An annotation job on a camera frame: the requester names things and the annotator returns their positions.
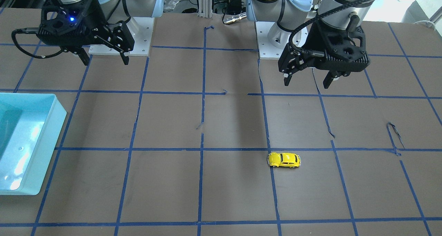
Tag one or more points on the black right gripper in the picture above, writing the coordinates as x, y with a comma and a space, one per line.
95, 17

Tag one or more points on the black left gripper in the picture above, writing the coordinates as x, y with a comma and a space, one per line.
313, 36

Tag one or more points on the yellow beetle toy car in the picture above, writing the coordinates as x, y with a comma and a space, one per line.
284, 159

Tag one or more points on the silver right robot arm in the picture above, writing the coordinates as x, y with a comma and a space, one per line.
127, 11

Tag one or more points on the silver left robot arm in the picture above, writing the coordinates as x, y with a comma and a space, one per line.
291, 15

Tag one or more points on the silver cylindrical connector plug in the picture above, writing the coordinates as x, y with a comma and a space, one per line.
234, 18

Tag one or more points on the light blue plastic bin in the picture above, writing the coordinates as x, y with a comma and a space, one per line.
30, 124

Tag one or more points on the black power adapter box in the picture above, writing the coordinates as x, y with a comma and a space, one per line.
233, 7

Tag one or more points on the aluminium frame post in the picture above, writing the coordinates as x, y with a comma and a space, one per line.
205, 9

